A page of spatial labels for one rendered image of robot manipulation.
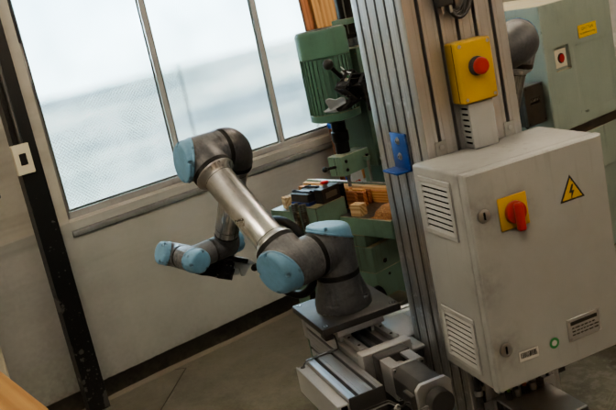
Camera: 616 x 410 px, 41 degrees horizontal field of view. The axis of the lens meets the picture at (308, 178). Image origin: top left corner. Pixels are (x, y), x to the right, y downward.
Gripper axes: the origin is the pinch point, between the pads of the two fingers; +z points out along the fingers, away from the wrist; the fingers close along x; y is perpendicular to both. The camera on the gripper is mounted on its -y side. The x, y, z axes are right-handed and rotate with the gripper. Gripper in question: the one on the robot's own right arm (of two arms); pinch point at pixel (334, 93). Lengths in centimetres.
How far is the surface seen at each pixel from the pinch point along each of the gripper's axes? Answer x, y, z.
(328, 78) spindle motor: -6.1, -0.1, 5.8
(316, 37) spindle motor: -15.4, 10.5, 6.7
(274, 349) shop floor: 68, -117, 115
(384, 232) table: 35.4, -27.2, -17.4
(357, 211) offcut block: 30.4, -24.0, -5.3
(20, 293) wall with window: 92, -4, 155
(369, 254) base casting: 41, -33, -9
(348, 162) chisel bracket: 12.3, -24.7, 8.7
